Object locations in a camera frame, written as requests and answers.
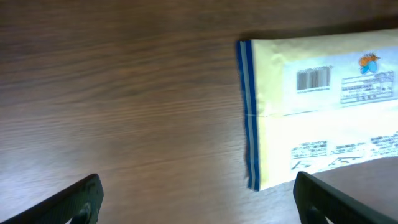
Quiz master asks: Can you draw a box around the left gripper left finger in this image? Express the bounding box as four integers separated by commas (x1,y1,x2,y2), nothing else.
3,174,104,224

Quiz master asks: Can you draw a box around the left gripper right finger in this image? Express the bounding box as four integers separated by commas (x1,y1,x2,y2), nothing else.
293,172,397,224

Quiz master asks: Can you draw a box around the yellow snack bag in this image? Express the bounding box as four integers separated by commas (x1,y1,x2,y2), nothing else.
236,29,397,191

